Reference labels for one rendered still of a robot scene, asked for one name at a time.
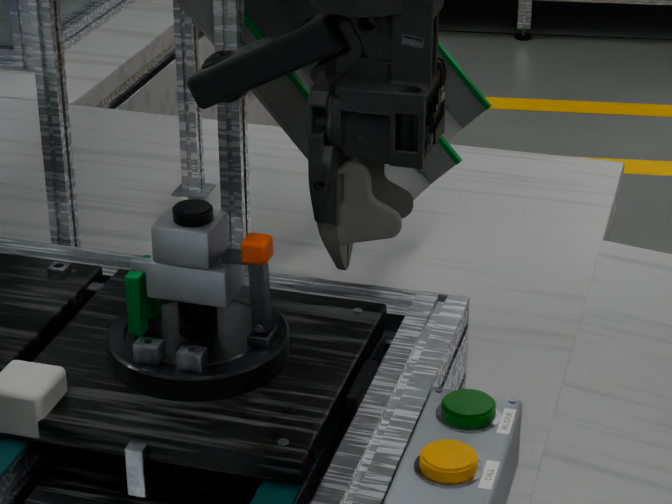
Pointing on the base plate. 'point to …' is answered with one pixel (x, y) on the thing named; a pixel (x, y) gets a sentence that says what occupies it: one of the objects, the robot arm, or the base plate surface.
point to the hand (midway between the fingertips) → (333, 250)
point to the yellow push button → (448, 461)
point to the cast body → (190, 257)
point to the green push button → (468, 408)
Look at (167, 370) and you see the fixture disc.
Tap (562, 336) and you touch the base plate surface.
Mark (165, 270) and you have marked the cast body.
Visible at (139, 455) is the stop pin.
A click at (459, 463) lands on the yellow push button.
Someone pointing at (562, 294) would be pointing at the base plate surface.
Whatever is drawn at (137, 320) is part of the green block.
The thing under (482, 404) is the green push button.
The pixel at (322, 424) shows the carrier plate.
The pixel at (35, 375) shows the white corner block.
